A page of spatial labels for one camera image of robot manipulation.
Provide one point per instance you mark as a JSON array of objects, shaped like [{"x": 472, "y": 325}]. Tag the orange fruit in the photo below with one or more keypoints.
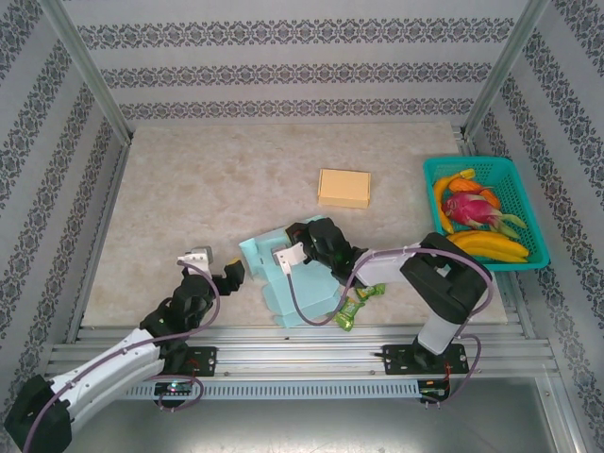
[{"x": 467, "y": 185}]

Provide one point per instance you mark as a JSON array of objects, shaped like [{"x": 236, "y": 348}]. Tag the aluminium frame post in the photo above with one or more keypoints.
[
  {"x": 89, "y": 75},
  {"x": 500, "y": 71}
]

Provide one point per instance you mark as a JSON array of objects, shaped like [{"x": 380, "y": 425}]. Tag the aluminium frame rail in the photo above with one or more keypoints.
[{"x": 302, "y": 351}]

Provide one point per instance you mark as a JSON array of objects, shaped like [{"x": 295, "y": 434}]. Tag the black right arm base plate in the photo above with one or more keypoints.
[{"x": 401, "y": 358}]

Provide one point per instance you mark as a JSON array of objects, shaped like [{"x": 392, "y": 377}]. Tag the teal plastic basket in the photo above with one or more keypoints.
[{"x": 519, "y": 189}]

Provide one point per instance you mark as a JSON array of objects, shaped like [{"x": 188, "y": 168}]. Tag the orange paper box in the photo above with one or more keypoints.
[{"x": 344, "y": 186}]

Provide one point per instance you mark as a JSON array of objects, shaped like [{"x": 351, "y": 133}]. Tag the pink dragon fruit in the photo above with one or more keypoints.
[{"x": 467, "y": 210}]

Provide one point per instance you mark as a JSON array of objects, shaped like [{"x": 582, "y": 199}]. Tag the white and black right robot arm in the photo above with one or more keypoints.
[{"x": 377, "y": 266}]

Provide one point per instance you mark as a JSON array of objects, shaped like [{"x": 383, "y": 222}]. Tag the yellow banana bunch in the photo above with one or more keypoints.
[{"x": 495, "y": 247}]

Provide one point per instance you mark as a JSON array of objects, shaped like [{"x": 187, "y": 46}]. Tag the light blue paper box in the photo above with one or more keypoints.
[{"x": 307, "y": 297}]

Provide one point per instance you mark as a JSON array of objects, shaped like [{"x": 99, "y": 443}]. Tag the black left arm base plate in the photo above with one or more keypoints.
[{"x": 203, "y": 361}]

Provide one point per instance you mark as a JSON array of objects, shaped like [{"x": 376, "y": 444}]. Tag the large green candy packet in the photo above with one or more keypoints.
[{"x": 348, "y": 317}]

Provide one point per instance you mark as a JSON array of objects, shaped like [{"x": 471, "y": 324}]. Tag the single curved yellow banana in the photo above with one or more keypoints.
[{"x": 440, "y": 198}]

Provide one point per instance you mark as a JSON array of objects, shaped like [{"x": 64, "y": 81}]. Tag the small circuit board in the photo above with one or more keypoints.
[
  {"x": 434, "y": 387},
  {"x": 174, "y": 388}
]

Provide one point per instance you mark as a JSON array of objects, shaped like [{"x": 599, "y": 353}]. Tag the small yellow fruit piece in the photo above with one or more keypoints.
[{"x": 467, "y": 173}]

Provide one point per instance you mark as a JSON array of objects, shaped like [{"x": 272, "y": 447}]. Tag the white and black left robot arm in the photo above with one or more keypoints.
[{"x": 108, "y": 358}]

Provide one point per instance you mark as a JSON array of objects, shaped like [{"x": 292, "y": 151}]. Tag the small green candy packet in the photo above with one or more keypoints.
[{"x": 370, "y": 291}]

